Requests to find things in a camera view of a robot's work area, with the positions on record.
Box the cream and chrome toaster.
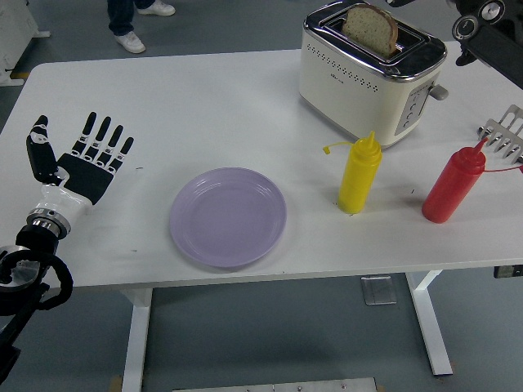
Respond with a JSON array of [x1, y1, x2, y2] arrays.
[[297, 1, 450, 150]]

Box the purple round plate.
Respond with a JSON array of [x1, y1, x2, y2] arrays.
[[169, 167, 288, 270]]

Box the yellow squeeze bottle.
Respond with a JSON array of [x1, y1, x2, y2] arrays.
[[322, 131, 383, 215]]

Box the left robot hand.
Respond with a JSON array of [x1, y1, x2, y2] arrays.
[[26, 112, 136, 220]]

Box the long silver metal plate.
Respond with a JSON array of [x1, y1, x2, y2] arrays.
[[171, 376, 379, 392]]

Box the slice of bread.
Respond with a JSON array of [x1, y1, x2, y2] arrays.
[[341, 4, 399, 58]]

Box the white machine housing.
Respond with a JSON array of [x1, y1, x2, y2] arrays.
[[0, 0, 51, 87]]

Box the silver metal toast rack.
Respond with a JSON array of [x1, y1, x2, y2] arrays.
[[476, 105, 523, 161]]

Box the white table leg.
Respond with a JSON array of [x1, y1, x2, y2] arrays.
[[405, 269, 454, 376], [119, 287, 154, 392]]

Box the black table control box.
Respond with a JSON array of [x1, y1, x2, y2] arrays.
[[493, 265, 523, 279]]

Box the red squeeze bottle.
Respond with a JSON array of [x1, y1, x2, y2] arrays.
[[422, 137, 523, 225]]

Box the small silver floor plate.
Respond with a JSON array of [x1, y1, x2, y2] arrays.
[[360, 275, 397, 305]]

